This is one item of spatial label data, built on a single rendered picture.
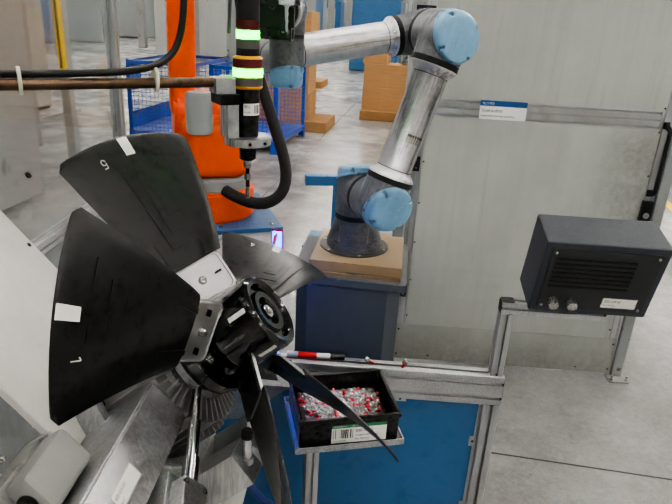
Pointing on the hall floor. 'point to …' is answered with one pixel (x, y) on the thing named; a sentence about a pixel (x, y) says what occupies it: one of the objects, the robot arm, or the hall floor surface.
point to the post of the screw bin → (310, 478)
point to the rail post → (482, 454)
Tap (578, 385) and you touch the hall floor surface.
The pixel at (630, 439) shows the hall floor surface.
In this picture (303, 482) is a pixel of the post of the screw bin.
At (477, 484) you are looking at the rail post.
